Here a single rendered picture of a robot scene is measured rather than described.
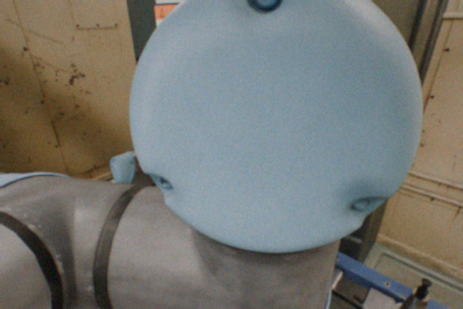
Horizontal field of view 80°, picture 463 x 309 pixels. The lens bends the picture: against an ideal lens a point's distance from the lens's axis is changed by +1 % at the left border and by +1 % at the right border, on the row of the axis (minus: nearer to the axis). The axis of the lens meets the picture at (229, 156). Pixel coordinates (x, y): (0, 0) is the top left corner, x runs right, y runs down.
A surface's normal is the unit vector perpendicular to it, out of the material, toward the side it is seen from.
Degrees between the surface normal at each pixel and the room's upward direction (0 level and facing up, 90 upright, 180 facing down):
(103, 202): 9
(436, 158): 90
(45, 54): 90
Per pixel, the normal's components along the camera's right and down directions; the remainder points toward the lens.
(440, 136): -0.66, 0.34
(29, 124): 0.75, 0.29
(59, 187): 0.16, -0.94
